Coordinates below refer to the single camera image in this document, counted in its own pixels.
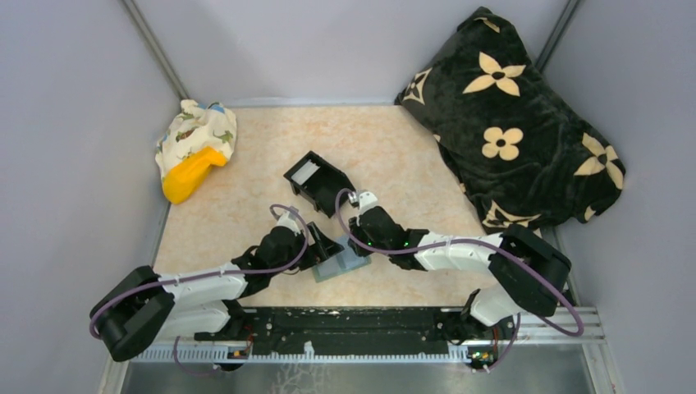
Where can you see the yellow plastic object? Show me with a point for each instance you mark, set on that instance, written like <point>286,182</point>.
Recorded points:
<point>186,177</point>

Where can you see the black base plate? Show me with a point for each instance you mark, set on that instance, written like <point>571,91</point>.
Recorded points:
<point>355,331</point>

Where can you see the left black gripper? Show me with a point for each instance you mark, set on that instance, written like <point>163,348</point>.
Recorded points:
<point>316,241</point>

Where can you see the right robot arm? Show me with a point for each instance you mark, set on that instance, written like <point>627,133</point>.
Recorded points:
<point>529,273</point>

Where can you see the black plastic box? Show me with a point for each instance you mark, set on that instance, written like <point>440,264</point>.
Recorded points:
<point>322,188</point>

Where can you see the white card in box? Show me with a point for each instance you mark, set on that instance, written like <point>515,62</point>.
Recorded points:
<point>301,175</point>

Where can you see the dinosaur print cloth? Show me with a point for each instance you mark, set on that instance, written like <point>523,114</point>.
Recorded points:
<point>195,128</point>

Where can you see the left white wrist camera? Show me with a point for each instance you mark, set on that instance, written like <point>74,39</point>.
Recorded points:
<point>287,220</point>

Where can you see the green card holder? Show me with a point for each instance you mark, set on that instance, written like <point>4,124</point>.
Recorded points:
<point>344,262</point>

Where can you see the aluminium frame rail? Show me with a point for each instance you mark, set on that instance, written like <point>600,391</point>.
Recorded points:
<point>563,328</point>

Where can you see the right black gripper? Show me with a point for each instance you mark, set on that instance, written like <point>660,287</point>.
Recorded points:
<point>358,236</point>

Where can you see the black floral blanket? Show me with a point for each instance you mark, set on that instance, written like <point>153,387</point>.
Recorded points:
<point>519,152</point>

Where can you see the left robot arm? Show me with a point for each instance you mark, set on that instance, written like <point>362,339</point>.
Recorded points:
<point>146,307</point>

